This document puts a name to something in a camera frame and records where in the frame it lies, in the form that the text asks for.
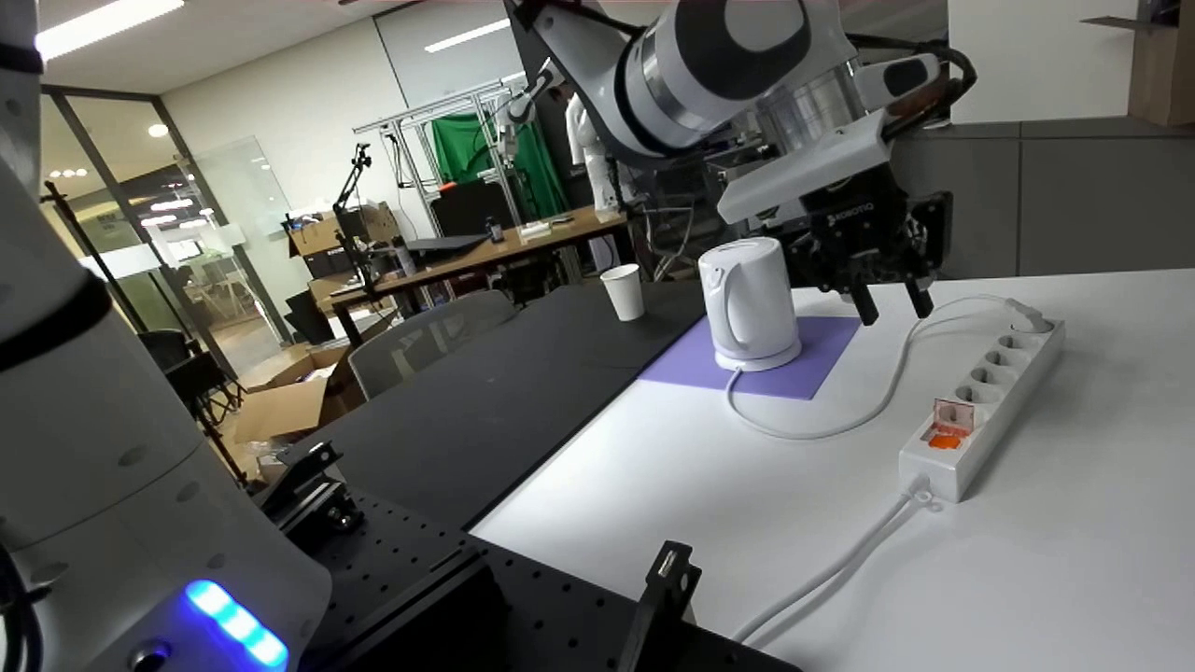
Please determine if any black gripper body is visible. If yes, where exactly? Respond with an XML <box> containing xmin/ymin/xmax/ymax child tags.
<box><xmin>782</xmin><ymin>168</ymin><xmax>958</xmax><ymax>290</ymax></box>

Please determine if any white extension power strip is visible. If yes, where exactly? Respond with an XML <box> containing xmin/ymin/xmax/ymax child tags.
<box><xmin>898</xmin><ymin>321</ymin><xmax>1064</xmax><ymax>505</ymax></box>

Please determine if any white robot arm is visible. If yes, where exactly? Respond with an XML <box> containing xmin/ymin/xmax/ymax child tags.
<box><xmin>0</xmin><ymin>0</ymin><xmax>972</xmax><ymax>672</ymax></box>

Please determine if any white electric kettle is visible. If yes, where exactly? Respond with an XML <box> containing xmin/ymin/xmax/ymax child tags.
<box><xmin>698</xmin><ymin>235</ymin><xmax>802</xmax><ymax>372</ymax></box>

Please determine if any purple mat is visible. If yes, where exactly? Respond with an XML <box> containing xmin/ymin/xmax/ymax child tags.
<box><xmin>644</xmin><ymin>316</ymin><xmax>858</xmax><ymax>398</ymax></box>

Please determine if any white paper cup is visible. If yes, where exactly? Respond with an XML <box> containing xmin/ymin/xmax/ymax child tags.
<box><xmin>603</xmin><ymin>266</ymin><xmax>645</xmax><ymax>321</ymax></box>

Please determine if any wooden desk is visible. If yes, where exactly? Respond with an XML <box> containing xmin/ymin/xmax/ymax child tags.
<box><xmin>329</xmin><ymin>209</ymin><xmax>630</xmax><ymax>345</ymax></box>

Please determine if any green cloth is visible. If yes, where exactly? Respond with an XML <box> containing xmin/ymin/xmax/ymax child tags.
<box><xmin>430</xmin><ymin>116</ymin><xmax>568</xmax><ymax>218</ymax></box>

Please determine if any grey office chair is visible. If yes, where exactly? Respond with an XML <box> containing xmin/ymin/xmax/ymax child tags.
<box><xmin>349</xmin><ymin>290</ymin><xmax>516</xmax><ymax>398</ymax></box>

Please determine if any black perforated breadboard table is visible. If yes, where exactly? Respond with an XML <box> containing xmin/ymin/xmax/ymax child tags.
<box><xmin>298</xmin><ymin>284</ymin><xmax>797</xmax><ymax>672</ymax></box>

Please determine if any cardboard box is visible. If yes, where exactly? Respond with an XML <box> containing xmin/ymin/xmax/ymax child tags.
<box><xmin>222</xmin><ymin>345</ymin><xmax>363</xmax><ymax>480</ymax></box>

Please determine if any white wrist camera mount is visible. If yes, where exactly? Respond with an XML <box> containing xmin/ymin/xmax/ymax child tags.
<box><xmin>719</xmin><ymin>111</ymin><xmax>888</xmax><ymax>225</ymax></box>

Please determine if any white kettle power cable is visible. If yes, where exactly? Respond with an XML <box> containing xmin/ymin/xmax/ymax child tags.
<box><xmin>721</xmin><ymin>296</ymin><xmax>1047</xmax><ymax>443</ymax></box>

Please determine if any white power strip cable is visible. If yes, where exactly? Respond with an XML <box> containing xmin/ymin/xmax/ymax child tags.
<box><xmin>726</xmin><ymin>478</ymin><xmax>945</xmax><ymax>649</ymax></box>

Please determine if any black clamp bracket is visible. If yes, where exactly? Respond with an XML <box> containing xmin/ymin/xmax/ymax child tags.
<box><xmin>616</xmin><ymin>541</ymin><xmax>701</xmax><ymax>672</ymax></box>

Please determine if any black camera tripod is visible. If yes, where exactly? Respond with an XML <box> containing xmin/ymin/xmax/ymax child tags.
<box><xmin>332</xmin><ymin>141</ymin><xmax>374</xmax><ymax>289</ymax></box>

